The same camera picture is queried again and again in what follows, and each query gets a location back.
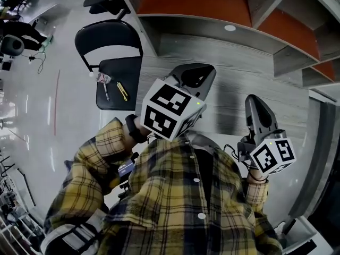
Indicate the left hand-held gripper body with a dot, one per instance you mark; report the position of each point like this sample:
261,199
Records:
167,110

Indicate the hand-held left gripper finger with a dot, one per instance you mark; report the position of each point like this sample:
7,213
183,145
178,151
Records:
192,74
204,80

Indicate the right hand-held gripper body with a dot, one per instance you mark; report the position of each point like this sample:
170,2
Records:
273,155

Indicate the clear plastic water bottle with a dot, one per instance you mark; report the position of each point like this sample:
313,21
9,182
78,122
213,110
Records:
102,77

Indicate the person's left forearm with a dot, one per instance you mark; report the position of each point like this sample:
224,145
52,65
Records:
106,145

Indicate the person's right forearm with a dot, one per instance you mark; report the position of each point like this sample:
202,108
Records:
257,190

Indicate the grey wood-grain table top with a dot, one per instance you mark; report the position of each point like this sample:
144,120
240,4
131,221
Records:
239,70

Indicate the black wristband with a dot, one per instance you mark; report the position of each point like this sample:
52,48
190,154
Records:
135,129

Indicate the black folding chair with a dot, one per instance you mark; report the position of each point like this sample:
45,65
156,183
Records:
117,89

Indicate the blue badge card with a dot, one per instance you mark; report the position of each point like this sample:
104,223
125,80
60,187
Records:
125,167

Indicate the person's white shoe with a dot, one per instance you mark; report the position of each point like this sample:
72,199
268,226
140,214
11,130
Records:
280,228

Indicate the wooden shelf unit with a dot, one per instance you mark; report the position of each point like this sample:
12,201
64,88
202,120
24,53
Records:
202,1

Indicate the white box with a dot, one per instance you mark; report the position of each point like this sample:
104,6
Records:
300,235

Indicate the person's plaid shirt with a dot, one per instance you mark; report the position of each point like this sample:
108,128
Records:
172,195

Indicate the red floor tape line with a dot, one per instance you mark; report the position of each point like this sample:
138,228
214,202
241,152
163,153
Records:
56,102

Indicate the black office chair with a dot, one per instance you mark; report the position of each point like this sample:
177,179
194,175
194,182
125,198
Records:
106,1

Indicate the white metal rack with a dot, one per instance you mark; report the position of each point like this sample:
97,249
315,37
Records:
16,227

